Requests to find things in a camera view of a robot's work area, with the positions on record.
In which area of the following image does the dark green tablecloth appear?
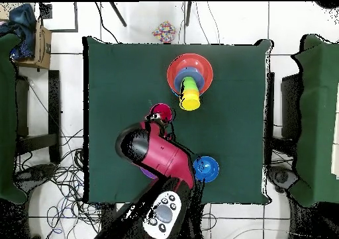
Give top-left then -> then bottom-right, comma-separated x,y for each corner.
83,36 -> 273,205

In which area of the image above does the black rectangular frame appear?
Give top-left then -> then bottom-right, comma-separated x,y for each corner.
39,1 -> 79,33

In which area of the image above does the blue cloth bundle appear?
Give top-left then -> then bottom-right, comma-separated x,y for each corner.
0,3 -> 36,61

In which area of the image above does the small dark blue bowl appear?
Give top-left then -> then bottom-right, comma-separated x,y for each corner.
192,156 -> 220,183

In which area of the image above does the small light blue bowl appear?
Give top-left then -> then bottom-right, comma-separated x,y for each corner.
173,67 -> 205,91

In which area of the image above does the pink plastic cup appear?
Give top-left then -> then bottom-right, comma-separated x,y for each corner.
148,103 -> 173,123

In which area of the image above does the black pedestal foot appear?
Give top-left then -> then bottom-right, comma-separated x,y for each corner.
15,164 -> 58,189
267,166 -> 300,193

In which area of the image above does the black stool frame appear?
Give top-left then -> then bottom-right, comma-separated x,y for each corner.
264,72 -> 303,150
15,70 -> 62,166

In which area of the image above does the black tripod leg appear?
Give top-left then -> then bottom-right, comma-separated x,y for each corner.
109,1 -> 128,28
185,1 -> 192,26

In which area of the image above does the green cloth covered table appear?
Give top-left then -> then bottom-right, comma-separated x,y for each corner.
288,34 -> 339,208
0,33 -> 27,204

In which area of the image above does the wide orange-red bowl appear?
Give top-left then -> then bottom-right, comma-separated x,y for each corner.
166,53 -> 214,97

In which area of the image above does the orange plastic cup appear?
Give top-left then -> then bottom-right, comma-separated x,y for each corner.
179,88 -> 200,98

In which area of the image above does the purple plastic bowl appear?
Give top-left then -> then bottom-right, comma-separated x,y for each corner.
139,166 -> 158,180

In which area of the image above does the tangle of floor cables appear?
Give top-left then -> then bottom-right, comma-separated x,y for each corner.
15,127 -> 117,239

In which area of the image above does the yellow plastic cup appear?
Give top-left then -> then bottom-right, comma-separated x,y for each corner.
179,93 -> 201,111

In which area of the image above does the cardboard box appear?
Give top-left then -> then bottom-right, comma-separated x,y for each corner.
15,20 -> 52,70

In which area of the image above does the green plastic cup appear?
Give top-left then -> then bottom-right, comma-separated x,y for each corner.
179,76 -> 198,91

